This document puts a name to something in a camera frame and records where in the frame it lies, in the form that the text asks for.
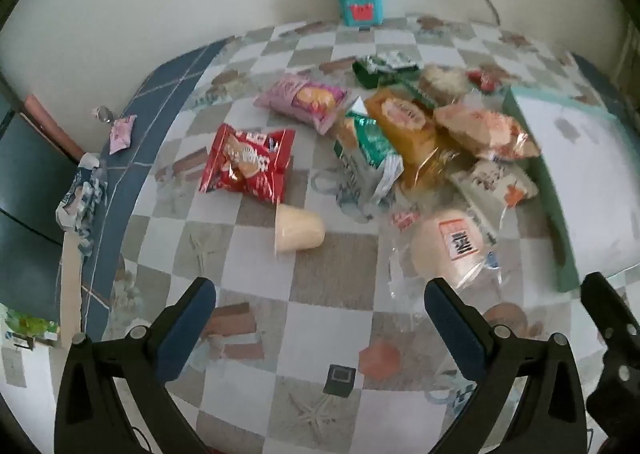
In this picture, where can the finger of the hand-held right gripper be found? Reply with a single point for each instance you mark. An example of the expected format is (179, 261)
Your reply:
(617, 334)

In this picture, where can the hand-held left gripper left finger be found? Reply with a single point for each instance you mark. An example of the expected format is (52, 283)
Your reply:
(186, 329)

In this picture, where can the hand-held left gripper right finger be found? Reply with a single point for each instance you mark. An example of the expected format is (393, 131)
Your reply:
(452, 329)

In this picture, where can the green rimmed box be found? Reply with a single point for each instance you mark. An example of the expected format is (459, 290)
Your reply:
(585, 174)

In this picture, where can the green and white carton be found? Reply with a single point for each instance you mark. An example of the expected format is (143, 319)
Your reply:
(367, 154)

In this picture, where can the yellow bread packet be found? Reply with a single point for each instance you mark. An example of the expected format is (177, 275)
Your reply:
(407, 127)

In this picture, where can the pink cake packet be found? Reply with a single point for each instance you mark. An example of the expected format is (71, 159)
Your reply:
(305, 99)

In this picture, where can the round bun in clear packet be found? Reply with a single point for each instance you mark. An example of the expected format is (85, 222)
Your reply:
(445, 251)

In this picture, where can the checked tablecloth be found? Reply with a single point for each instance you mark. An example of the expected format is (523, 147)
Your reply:
(320, 314)

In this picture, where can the pale pudding cup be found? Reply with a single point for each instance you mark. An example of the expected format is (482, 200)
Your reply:
(297, 229)

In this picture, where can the white packet with orange print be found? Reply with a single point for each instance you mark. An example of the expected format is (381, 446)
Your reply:
(492, 184)

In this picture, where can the crumpled patterned cloth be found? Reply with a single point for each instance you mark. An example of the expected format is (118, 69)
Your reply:
(80, 199)

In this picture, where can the red snack packet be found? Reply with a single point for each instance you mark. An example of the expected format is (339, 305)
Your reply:
(247, 164)

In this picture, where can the orange and white snack packet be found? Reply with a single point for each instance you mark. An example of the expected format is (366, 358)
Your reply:
(487, 132)

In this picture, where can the small pink packet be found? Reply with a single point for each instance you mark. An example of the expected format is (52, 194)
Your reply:
(122, 134)

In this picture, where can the dark cabinet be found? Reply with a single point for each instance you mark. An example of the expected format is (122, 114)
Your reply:
(30, 174)

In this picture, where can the clear packet with brown cake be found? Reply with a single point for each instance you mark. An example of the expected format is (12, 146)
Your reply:
(440, 84)

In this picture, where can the small red candy packet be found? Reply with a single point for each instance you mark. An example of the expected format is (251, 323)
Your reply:
(485, 79)

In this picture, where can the dark green snack packet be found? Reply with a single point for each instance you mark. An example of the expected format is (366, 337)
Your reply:
(380, 67)

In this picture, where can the teal box with red crab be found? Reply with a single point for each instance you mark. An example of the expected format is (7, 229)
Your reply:
(360, 2)

